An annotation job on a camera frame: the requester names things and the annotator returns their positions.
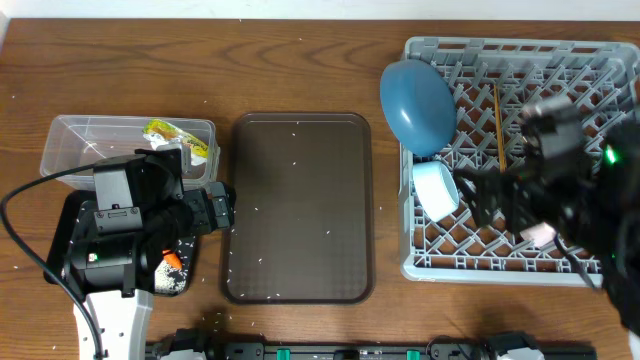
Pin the white rice pile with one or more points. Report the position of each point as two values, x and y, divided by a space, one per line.
171 282

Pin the small light blue bowl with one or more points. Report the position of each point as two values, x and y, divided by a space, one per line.
436 190

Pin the grey plastic dishwasher rack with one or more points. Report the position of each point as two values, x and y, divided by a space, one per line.
491 80

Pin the orange carrot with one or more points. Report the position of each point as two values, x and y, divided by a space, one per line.
172 259

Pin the pink plastic cup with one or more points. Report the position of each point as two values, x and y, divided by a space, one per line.
539 235

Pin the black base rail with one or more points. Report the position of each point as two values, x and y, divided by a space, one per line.
350 352

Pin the dark blue plate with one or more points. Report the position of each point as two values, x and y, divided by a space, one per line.
418 106

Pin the black waste tray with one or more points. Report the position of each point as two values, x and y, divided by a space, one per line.
78 203

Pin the wooden chopstick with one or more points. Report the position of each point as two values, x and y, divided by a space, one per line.
499 131

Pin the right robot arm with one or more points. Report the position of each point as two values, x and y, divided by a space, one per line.
601 213

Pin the dark brown serving tray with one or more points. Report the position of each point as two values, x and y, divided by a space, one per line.
303 231

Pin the yellow foil snack wrapper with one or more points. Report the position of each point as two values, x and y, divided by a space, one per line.
159 132

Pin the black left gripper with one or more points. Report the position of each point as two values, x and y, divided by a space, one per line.
220 211

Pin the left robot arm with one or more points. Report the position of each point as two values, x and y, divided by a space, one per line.
139 210

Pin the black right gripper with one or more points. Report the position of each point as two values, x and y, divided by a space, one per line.
517 188

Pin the clear plastic bin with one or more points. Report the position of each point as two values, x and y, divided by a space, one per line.
78 140

